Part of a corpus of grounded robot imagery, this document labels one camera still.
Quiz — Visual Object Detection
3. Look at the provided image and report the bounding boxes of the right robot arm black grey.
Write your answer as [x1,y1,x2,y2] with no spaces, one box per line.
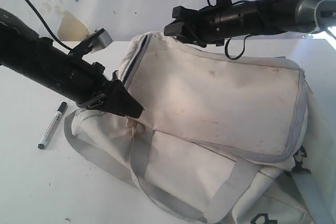
[164,0,335,48]

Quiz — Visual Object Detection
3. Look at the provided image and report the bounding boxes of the left robot arm black grey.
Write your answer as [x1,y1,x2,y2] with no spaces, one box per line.
[1,9,143,118]

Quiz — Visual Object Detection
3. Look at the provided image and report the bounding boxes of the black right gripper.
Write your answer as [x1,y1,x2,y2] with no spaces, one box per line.
[163,1,260,47]

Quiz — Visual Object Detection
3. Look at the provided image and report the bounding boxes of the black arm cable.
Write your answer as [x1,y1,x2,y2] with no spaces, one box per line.
[0,0,74,51]
[204,0,249,61]

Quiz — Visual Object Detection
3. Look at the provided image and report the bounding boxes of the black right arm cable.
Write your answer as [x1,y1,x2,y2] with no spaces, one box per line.
[204,0,249,61]

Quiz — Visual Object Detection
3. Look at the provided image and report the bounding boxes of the white canvas duffel bag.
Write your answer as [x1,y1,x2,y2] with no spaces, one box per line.
[64,32,313,223]

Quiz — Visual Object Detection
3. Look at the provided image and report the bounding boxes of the black and white marker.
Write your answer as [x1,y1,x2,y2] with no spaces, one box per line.
[37,101,68,150]

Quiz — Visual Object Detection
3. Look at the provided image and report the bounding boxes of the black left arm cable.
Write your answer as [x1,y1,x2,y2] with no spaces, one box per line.
[0,0,74,51]

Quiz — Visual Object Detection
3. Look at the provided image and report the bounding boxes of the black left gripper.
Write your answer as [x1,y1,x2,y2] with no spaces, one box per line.
[34,37,144,119]

